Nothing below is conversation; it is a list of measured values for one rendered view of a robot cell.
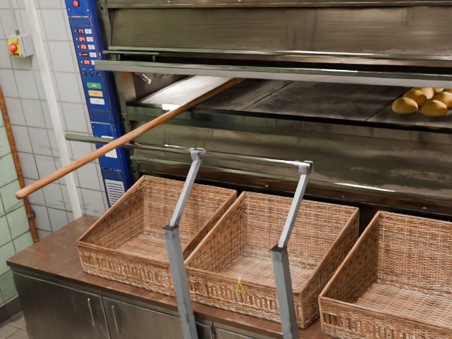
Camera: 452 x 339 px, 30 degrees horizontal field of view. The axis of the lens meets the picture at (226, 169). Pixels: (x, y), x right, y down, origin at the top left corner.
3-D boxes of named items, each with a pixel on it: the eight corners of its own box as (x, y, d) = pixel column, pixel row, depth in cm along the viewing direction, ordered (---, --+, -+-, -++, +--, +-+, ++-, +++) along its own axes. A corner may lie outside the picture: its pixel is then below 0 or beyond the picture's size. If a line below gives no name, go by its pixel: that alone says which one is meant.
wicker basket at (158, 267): (153, 226, 403) (143, 173, 394) (248, 246, 369) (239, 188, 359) (80, 272, 369) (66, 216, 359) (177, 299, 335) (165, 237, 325)
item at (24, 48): (21, 53, 416) (16, 33, 412) (35, 54, 410) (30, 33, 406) (9, 57, 411) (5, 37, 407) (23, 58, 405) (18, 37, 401)
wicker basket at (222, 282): (251, 247, 368) (243, 189, 359) (368, 269, 335) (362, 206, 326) (183, 300, 333) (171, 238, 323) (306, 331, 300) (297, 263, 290)
